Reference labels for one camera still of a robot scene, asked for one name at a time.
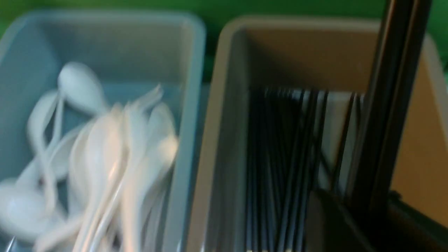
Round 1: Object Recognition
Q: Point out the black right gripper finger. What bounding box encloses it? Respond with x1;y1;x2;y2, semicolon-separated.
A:
307;189;447;252

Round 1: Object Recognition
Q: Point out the pile of white spoons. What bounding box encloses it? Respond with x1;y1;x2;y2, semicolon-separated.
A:
1;62;179;252

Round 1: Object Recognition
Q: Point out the blue plastic bin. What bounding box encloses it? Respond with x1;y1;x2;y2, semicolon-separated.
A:
0;10;206;252

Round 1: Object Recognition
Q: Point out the brown plastic bin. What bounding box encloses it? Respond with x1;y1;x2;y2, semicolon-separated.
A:
185;16;447;252

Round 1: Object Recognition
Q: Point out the black chopstick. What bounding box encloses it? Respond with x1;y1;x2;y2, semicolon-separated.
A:
346;0;433;215

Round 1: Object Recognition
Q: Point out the pile of black chopsticks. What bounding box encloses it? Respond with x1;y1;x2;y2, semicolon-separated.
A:
210;87;364;252

